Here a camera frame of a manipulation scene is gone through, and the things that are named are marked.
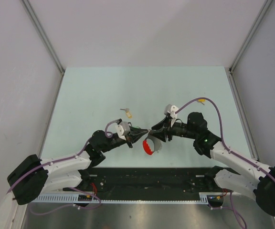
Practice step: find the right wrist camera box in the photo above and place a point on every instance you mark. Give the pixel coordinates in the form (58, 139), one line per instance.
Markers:
(170, 111)

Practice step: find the red handled metal key holder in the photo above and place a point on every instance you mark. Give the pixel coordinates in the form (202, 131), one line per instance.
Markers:
(151, 145)

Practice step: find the white slotted cable duct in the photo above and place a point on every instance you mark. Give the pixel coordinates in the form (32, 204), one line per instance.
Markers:
(76, 198)

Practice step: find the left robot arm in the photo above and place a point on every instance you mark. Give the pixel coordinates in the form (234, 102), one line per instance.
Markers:
(34, 175)

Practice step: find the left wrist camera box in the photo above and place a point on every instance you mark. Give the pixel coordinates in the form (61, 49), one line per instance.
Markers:
(123, 129)

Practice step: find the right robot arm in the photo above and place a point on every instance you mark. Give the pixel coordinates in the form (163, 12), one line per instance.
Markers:
(250, 178)

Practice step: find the key with yellow tag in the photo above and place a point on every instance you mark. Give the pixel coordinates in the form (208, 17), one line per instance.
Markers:
(127, 112)

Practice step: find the yellow capped key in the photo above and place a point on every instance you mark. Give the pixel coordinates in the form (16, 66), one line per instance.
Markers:
(201, 101)

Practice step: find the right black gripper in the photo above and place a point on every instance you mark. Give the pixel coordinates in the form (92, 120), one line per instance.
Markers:
(162, 134)

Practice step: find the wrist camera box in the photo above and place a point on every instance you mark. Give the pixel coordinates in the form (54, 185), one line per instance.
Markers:
(170, 111)
(123, 129)

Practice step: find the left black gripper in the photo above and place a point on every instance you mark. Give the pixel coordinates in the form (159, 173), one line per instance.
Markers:
(135, 134)

